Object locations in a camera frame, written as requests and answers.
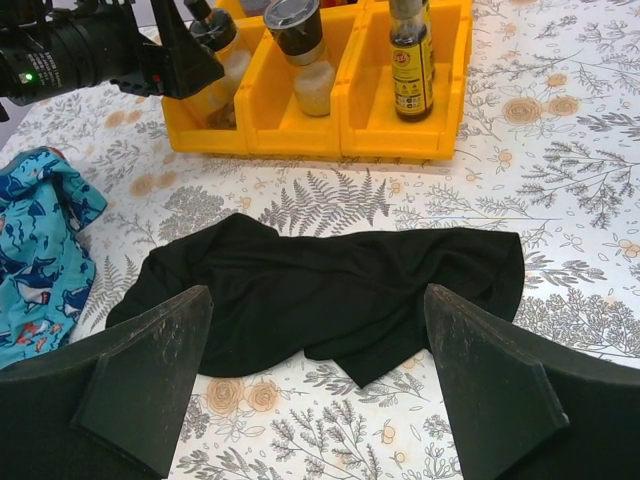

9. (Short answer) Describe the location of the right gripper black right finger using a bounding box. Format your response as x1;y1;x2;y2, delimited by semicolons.
424;285;639;479

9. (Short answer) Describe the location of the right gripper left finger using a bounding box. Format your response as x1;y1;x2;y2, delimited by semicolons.
1;286;213;479

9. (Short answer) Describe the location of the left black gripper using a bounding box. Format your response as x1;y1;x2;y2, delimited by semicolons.
107;0;224;98

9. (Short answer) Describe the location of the black-cap white bottle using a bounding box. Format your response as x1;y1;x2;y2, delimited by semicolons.
184;0;251;114

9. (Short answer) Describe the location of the grey-lid spice shaker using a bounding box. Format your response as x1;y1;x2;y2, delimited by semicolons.
263;0;336;117

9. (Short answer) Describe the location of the small yellow-label sauce bottle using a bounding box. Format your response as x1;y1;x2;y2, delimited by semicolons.
389;1;435;122

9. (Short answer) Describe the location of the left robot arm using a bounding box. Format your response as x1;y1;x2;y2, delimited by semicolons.
1;1;224;106

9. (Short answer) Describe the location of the blue shark-print cloth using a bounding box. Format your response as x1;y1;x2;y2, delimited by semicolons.
1;147;107;367

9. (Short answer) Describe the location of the orange six-compartment bin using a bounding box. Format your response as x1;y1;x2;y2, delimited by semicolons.
162;1;473;160

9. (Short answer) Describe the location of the black cloth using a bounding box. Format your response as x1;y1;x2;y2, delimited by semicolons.
106;214;525;386

